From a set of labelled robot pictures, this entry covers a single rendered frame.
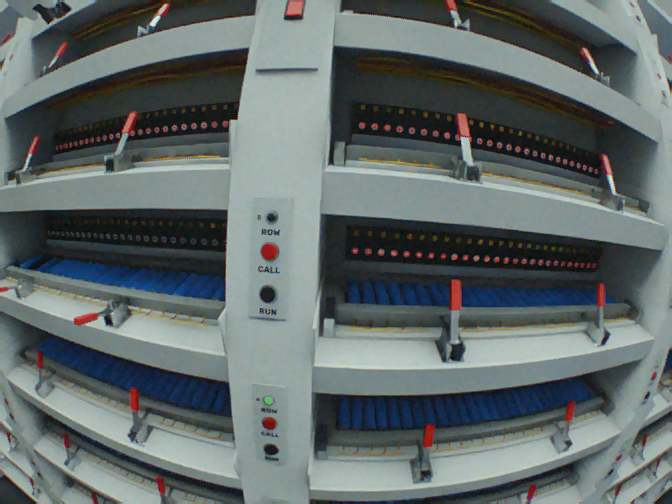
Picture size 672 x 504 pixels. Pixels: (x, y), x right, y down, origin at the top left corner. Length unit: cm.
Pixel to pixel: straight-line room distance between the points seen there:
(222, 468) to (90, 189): 42
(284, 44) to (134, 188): 24
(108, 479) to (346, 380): 60
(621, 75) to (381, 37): 58
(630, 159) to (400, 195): 56
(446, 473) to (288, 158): 47
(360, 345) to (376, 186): 18
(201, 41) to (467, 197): 37
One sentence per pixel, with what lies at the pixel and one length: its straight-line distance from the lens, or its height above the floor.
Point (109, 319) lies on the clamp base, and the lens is 45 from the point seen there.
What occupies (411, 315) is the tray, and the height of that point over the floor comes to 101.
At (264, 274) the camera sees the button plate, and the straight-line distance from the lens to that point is 30.
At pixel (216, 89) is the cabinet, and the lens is 60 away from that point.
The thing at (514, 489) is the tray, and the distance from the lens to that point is 73.
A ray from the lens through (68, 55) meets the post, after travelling 95.
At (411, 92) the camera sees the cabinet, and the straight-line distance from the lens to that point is 57.
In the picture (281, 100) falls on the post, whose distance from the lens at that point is 32.
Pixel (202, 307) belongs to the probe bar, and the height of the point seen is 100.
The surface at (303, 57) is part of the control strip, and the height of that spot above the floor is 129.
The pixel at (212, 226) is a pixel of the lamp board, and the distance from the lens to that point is 49.
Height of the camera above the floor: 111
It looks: 4 degrees down
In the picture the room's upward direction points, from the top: 3 degrees clockwise
